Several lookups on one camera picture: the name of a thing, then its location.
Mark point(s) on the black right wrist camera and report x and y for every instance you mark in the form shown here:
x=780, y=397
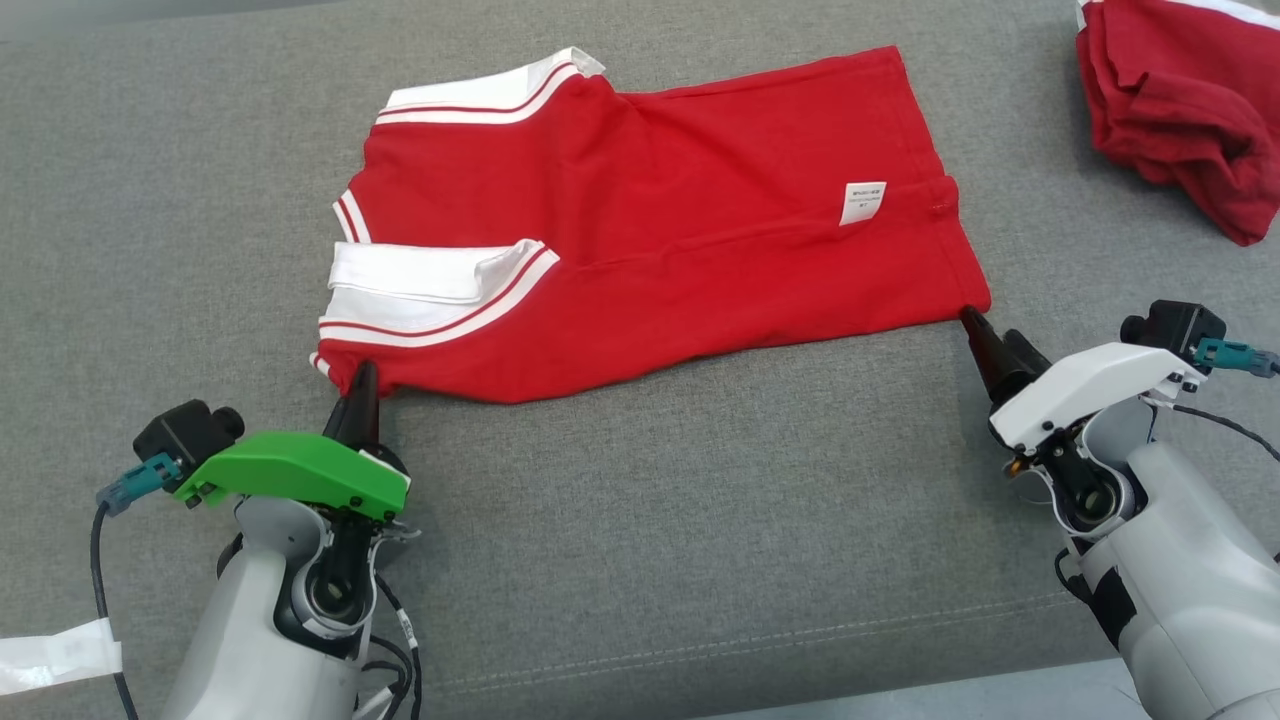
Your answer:
x=1170, y=325

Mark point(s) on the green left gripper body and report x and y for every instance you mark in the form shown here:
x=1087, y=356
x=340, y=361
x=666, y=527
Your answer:
x=300, y=470

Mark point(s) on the red basketball shorts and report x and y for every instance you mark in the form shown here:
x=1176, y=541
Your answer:
x=1180, y=100

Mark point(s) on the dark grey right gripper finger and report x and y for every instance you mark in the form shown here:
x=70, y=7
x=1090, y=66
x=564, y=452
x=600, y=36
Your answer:
x=995, y=370
x=1028, y=358

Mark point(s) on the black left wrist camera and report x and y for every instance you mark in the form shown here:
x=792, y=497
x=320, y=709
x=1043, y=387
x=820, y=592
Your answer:
x=180, y=430

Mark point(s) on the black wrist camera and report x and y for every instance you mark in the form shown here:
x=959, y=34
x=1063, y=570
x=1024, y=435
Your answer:
x=180, y=430
x=1170, y=325

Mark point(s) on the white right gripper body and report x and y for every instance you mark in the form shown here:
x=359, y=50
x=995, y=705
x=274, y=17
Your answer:
x=1090, y=385

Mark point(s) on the red and white basketball jersey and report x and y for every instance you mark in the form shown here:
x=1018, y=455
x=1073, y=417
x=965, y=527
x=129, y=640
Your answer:
x=700, y=220

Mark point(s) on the grey fabric sofa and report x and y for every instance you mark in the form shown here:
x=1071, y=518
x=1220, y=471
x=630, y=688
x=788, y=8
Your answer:
x=700, y=500

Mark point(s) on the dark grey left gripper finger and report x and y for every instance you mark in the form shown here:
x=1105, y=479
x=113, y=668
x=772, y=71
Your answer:
x=348, y=415
x=373, y=420

